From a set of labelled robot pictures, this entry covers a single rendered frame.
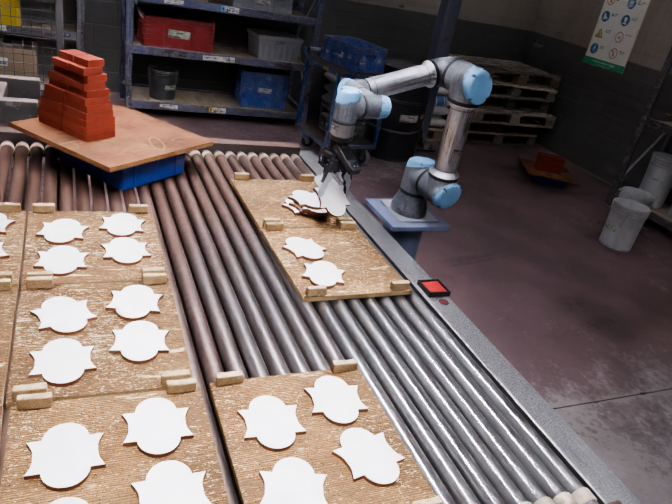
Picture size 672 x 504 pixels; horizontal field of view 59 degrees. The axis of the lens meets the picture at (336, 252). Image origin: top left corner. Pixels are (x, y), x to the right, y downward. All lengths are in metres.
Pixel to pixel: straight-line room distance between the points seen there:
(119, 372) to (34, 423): 0.19
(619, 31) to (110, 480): 7.01
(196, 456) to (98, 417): 0.21
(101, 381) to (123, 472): 0.24
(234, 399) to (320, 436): 0.20
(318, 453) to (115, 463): 0.37
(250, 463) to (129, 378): 0.33
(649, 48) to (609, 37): 0.56
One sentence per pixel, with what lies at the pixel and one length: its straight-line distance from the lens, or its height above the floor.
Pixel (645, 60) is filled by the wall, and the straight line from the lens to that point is 7.22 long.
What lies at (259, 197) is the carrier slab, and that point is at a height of 0.94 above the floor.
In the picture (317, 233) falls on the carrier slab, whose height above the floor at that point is 0.94.
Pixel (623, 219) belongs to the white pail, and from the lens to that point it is 5.32.
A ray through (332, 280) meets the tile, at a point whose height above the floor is 0.95.
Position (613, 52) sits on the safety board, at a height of 1.29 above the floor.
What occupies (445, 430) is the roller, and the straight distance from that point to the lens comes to 1.36.
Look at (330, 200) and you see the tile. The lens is 2.00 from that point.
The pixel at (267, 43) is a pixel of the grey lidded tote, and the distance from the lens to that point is 6.24.
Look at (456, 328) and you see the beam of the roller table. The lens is 1.71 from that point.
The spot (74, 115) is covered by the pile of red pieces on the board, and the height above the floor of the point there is 1.12.
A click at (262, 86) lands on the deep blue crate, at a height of 0.37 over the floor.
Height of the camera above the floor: 1.80
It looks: 27 degrees down
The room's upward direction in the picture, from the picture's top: 12 degrees clockwise
